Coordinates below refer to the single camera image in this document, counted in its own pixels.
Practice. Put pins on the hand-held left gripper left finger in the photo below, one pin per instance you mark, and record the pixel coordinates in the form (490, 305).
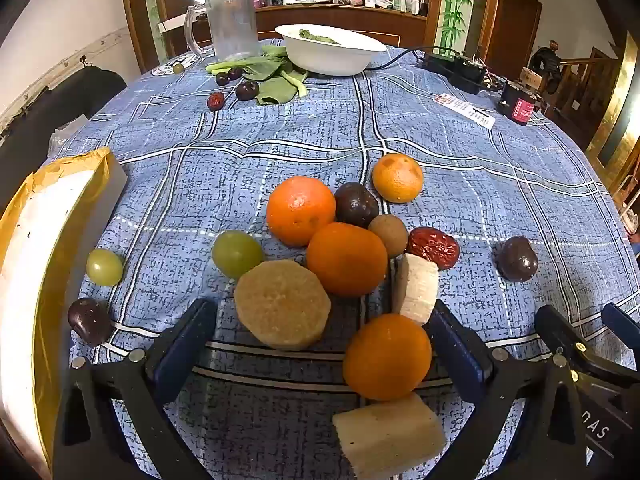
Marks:
(184, 352)

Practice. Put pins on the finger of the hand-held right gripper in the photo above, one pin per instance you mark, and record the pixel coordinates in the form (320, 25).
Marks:
(622, 321)
(560, 332)

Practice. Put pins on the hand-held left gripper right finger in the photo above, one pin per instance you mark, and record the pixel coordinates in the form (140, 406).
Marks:
(454, 355)

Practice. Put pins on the dark purple plum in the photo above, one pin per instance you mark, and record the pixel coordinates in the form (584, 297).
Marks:
(356, 205)
(517, 258)
(90, 321)

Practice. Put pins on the round tan slice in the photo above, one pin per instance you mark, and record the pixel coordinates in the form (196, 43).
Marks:
(282, 305)

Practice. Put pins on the large green grape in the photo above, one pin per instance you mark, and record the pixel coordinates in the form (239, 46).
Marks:
(237, 254)

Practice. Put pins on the white box with yellow liner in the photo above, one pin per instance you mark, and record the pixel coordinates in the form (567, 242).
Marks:
(35, 260)

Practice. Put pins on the white banana chunk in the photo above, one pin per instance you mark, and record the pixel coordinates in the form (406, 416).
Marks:
(390, 435)
(416, 287)

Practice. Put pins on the large red date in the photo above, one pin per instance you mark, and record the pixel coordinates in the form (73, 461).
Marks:
(433, 248)

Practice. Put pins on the small green grape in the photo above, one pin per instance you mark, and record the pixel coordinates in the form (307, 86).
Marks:
(104, 267)

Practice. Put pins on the brown longan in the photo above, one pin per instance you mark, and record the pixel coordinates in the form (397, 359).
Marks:
(390, 234)

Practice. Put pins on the pale dimpled orange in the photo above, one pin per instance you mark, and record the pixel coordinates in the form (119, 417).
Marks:
(397, 177)

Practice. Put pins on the wooden stair railing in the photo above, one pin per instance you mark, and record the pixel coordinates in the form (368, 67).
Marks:
(580, 95)

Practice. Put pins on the black box with red label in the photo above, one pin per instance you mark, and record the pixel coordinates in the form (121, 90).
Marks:
(520, 102)

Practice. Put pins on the white card with red label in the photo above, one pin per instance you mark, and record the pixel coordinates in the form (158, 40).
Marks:
(465, 110)

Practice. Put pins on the clear plastic bag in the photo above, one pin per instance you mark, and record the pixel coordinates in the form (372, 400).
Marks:
(65, 135)

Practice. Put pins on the blue patterned tablecloth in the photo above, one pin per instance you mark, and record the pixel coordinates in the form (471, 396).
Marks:
(300, 130)

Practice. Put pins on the small red date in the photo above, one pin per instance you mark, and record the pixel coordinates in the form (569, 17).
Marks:
(215, 101)

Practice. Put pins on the small cardboard box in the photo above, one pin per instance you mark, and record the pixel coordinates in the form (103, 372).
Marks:
(530, 79)

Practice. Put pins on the small dark plum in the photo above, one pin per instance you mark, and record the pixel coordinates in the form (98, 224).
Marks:
(247, 90)

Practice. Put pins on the black chair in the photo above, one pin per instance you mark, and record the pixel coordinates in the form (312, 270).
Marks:
(60, 105)

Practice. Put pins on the black power strip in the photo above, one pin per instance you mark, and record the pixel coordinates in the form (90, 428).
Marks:
(452, 70)

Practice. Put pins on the tiny green grape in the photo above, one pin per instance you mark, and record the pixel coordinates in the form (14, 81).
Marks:
(177, 67)

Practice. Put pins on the green bok choy leaves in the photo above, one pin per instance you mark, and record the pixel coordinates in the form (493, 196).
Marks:
(272, 80)

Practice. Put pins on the wooden door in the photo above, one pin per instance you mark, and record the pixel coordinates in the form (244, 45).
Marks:
(515, 25)

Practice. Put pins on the white bowl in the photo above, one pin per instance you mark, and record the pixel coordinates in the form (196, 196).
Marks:
(330, 55)

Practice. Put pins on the clear plastic mug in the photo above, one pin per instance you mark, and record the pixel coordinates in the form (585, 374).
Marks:
(231, 22)

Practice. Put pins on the bamboo painted panel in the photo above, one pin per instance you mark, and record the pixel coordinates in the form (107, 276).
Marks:
(456, 5)
(155, 15)

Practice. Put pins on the green leaf in bowl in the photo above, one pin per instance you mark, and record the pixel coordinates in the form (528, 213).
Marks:
(317, 37)

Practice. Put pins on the wooden display cabinet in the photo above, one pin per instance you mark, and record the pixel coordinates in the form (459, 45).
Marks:
(350, 17)

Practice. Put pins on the gold door frame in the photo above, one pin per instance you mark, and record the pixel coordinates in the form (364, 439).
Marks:
(617, 90)

